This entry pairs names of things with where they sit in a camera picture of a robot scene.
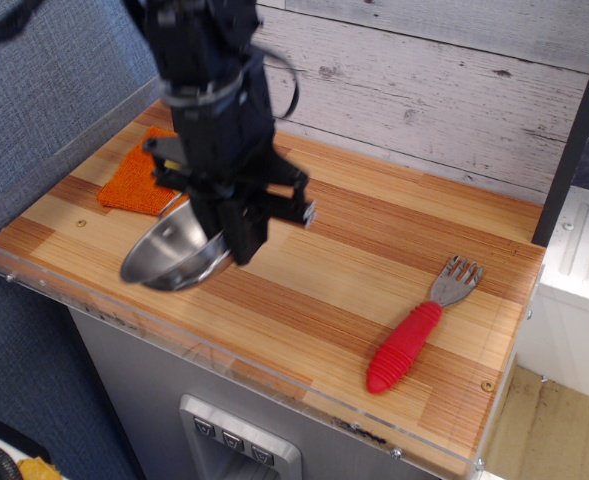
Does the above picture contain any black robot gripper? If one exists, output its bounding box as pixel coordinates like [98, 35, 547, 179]
[144, 86, 315, 266]

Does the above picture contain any silver metal bowl with handles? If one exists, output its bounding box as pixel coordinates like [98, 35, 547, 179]
[120, 201, 233, 291]

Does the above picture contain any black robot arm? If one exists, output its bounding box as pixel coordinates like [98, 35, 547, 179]
[125, 1, 315, 265]

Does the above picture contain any yellow toy banana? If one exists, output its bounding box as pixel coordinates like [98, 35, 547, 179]
[165, 159, 181, 170]

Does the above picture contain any orange knitted cloth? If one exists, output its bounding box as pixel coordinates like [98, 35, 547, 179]
[96, 126, 177, 215]

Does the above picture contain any silver toy fridge cabinet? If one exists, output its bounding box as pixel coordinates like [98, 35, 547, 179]
[71, 310, 431, 479]

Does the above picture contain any silver dispenser button panel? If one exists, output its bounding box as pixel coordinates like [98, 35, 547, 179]
[179, 394, 303, 479]

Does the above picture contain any clear acrylic table guard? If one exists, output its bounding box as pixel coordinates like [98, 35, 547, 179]
[0, 86, 543, 479]

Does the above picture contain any white ridged side unit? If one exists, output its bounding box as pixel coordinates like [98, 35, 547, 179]
[516, 187, 589, 396]

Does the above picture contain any red handled metal spatula fork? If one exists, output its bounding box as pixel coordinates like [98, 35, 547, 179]
[365, 255, 484, 394]

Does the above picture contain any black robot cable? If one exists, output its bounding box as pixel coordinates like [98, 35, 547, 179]
[0, 0, 301, 121]

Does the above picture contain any dark right vertical post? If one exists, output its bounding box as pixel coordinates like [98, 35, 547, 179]
[531, 78, 589, 247]

